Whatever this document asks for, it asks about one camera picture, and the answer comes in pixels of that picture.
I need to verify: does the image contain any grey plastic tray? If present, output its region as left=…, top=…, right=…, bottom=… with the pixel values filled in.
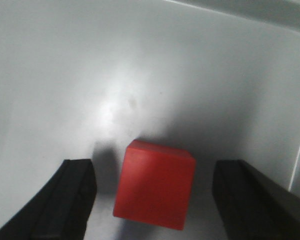
left=0, top=0, right=300, bottom=240

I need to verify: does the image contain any red cube block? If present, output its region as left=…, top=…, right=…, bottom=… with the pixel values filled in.
left=113, top=139, right=196, bottom=231

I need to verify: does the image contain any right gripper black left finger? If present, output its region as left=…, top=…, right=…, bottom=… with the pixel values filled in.
left=0, top=159, right=97, bottom=240

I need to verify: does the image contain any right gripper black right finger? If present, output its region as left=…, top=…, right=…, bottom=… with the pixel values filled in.
left=212, top=160, right=300, bottom=240

